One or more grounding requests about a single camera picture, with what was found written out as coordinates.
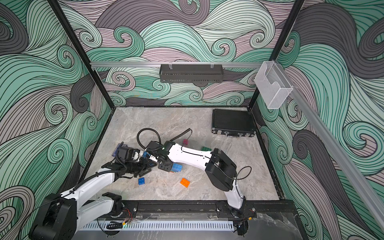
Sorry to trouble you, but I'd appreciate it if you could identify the blue small lego brick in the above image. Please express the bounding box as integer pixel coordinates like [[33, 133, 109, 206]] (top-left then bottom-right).
[[138, 178, 145, 186]]

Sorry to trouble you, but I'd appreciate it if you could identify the clear plastic wall bin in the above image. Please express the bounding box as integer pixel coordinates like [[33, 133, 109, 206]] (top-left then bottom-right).
[[255, 61, 293, 110]]

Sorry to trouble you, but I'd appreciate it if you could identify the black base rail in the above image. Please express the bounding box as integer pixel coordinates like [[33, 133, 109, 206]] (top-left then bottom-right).
[[122, 200, 296, 219]]

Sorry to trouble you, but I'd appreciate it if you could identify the black frame post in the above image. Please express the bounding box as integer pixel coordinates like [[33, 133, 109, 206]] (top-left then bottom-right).
[[48, 0, 116, 111], [247, 1, 305, 112]]

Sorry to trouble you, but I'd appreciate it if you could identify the black frame post left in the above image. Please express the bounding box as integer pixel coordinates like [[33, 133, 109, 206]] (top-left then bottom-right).
[[48, 0, 116, 111]]

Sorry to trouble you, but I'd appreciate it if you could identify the black case on table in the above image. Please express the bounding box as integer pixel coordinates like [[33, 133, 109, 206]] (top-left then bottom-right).
[[211, 109, 257, 138]]

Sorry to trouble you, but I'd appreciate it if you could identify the black perforated wall tray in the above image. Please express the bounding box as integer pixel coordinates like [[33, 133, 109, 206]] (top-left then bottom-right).
[[159, 65, 224, 83]]

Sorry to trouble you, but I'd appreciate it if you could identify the white slotted cable duct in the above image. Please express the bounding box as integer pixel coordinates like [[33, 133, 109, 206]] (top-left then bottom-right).
[[81, 220, 235, 232]]

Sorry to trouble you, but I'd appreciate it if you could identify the green lego brick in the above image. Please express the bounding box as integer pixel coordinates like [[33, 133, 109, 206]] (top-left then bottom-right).
[[201, 147, 212, 152]]

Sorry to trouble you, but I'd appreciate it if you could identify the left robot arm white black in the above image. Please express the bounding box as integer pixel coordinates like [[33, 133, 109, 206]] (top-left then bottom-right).
[[28, 158, 157, 240]]

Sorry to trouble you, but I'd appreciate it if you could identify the aluminium rail right wall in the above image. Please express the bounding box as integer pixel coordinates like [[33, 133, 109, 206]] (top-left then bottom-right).
[[274, 62, 384, 230]]

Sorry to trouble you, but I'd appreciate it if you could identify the blue card tag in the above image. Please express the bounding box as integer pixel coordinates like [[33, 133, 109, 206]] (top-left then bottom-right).
[[112, 143, 124, 157]]

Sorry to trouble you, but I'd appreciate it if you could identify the aluminium rail wall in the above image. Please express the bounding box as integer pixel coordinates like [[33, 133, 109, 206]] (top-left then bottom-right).
[[274, 62, 384, 230], [90, 61, 262, 69]]

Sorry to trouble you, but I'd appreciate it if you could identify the aluminium rail back wall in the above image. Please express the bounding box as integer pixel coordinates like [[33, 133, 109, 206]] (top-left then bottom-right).
[[90, 61, 262, 69]]

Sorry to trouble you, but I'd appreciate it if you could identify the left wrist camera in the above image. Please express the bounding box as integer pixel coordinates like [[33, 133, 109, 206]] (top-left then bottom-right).
[[116, 145, 143, 164]]

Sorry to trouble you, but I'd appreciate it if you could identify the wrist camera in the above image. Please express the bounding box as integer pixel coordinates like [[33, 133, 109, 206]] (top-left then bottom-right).
[[116, 145, 143, 164], [143, 152, 158, 162]]

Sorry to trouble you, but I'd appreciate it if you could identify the orange lego brick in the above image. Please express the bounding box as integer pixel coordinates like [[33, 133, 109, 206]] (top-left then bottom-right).
[[180, 178, 191, 188]]

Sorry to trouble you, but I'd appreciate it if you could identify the black frame post right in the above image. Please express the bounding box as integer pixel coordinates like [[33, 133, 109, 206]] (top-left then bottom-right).
[[247, 1, 305, 112]]

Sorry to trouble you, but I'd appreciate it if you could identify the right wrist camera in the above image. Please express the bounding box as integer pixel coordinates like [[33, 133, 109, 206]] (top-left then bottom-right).
[[143, 152, 158, 162]]

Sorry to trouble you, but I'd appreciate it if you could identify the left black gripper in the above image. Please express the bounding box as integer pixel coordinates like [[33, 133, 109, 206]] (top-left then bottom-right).
[[124, 157, 157, 177]]

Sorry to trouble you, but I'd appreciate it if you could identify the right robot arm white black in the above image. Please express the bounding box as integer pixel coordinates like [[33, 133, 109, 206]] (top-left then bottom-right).
[[152, 141, 245, 218]]

